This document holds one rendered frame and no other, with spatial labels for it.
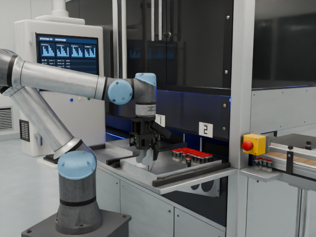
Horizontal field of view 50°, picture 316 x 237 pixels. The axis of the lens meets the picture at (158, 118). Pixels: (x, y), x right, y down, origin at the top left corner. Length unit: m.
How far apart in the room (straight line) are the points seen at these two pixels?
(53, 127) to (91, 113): 0.95
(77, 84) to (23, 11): 5.76
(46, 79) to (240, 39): 0.76
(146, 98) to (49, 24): 0.97
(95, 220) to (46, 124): 0.36
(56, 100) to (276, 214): 1.31
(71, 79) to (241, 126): 0.72
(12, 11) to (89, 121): 4.78
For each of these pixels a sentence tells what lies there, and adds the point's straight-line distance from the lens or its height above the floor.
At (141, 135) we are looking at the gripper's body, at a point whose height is 1.06.
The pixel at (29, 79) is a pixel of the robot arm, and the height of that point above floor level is 1.26.
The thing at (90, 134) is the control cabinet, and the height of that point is 0.89.
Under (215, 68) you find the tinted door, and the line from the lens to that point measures 1.50.
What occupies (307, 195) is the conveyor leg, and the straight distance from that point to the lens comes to 1.49.
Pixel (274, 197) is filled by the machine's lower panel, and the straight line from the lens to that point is 1.72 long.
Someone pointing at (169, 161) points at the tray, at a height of 0.88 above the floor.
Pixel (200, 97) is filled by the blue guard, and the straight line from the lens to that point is 1.55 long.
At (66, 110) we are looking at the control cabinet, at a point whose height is 1.05.
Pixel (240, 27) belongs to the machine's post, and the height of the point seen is 1.45.
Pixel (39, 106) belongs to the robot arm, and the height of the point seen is 1.17.
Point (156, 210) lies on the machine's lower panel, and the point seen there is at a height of 0.50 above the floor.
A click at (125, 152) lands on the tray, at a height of 0.90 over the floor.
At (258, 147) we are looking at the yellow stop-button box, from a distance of 1.37.
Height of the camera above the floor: 1.30
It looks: 9 degrees down
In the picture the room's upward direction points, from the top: straight up
